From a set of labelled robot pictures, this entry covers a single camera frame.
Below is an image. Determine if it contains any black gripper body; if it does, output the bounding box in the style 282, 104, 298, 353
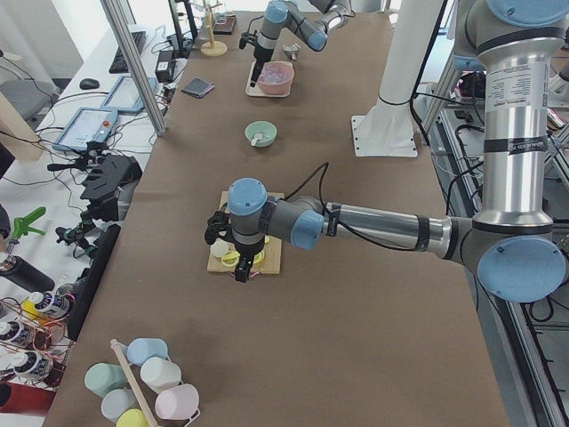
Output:
239, 31, 272, 71
204, 210, 262, 266

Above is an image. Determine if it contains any white ceramic spoon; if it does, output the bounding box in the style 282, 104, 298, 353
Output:
251, 133, 263, 147

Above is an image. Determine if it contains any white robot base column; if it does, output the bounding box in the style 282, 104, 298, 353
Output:
351, 0, 446, 157

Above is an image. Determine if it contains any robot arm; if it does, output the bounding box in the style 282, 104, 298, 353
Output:
204, 1, 568, 303
239, 1, 355, 87

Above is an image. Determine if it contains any pink bowl of ice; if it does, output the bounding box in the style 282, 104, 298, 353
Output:
256, 61, 294, 95

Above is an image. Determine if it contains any metal ice scoop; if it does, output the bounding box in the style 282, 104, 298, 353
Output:
282, 44, 301, 61

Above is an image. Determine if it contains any green bowl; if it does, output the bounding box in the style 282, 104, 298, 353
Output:
244, 121, 277, 148

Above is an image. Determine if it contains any cream serving tray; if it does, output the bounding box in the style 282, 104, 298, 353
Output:
245, 61, 291, 98

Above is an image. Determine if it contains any bamboo cutting board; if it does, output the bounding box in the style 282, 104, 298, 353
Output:
206, 190, 285, 276

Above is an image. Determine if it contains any wooden cup stand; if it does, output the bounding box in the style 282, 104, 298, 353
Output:
200, 1, 228, 57

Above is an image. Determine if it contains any grey cloth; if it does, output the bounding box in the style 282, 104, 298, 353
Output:
181, 77, 215, 99

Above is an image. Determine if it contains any black power adapter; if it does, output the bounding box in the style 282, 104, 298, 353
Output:
155, 50, 176, 83

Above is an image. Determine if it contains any blue mug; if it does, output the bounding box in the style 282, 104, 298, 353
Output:
126, 337, 169, 367

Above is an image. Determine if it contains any white mug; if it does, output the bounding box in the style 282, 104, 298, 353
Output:
140, 357, 181, 393

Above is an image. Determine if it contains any blue teach pendant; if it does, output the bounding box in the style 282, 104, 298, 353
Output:
52, 108, 118, 151
100, 76, 144, 114

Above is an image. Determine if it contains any black keyboard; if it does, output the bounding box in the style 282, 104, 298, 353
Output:
108, 30, 148, 75

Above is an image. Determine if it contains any pink mug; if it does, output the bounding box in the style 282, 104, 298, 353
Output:
155, 383, 200, 420

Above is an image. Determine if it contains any wooden mug tree stand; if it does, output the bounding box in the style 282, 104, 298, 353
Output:
110, 339, 158, 427

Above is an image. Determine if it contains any black computer mouse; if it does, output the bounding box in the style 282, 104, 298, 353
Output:
79, 78, 100, 90

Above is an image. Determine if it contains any green mug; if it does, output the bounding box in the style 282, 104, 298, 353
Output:
84, 363, 127, 398

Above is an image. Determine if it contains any yellow mug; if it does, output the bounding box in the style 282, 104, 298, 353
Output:
116, 408, 149, 427

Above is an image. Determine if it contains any grey mug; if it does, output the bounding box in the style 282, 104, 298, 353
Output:
100, 389, 139, 423

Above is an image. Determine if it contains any green plastic toy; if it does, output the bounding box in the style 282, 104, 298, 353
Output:
12, 206, 46, 240

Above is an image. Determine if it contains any black bottle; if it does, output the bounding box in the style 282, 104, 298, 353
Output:
1, 252, 55, 292

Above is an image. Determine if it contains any black camera stand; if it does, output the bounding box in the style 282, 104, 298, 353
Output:
47, 141, 142, 223

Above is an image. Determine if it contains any aluminium frame post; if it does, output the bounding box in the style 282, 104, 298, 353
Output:
100, 0, 166, 136

